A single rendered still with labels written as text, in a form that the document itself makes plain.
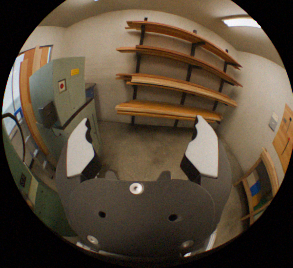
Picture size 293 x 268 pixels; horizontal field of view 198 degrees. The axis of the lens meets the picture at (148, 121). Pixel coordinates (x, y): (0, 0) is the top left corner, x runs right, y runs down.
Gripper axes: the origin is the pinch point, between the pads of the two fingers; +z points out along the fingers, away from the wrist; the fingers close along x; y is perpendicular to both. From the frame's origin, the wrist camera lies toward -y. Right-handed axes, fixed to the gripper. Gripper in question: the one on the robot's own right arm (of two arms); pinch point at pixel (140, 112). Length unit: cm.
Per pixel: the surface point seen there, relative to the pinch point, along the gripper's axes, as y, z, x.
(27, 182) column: 29, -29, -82
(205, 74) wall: -1, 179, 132
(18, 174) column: 18, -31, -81
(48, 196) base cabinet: 48, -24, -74
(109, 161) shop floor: 117, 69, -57
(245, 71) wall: -49, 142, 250
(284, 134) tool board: 14, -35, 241
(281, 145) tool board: 35, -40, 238
